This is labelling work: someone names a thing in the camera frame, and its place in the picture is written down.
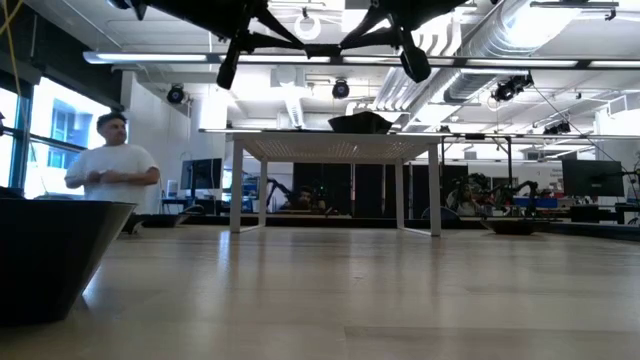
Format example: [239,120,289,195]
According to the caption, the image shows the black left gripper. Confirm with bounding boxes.
[215,0,307,90]

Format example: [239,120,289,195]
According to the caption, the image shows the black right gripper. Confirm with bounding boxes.
[342,0,432,84]

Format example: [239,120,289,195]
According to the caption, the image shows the black wavy square mini plate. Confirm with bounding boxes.
[0,198,139,327]
[327,110,395,135]

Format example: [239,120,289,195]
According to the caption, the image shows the black leaf-shaped mini plate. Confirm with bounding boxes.
[479,218,542,236]
[137,213,190,229]

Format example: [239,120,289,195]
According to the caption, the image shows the white perforated metal shelf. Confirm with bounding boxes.
[227,130,444,238]

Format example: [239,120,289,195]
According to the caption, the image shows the long ceiling light bar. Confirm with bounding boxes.
[82,49,640,71]

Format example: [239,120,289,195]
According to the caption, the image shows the dark cabinet panels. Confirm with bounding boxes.
[292,162,470,219]

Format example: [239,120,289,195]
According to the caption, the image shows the black computer monitor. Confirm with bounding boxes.
[179,157,224,192]
[561,158,626,198]

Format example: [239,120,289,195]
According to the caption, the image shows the person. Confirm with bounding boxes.
[63,112,162,215]
[280,185,327,212]
[446,174,489,217]

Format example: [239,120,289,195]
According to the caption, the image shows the blue chair back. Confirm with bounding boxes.
[421,205,462,221]

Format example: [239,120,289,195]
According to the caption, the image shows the blue table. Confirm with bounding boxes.
[513,196,560,210]

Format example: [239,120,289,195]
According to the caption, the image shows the black box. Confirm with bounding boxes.
[569,203,619,224]

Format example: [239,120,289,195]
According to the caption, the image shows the white ceiling ring fixture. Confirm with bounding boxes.
[293,13,323,42]

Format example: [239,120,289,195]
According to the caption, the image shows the silver ventilation duct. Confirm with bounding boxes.
[442,0,586,104]

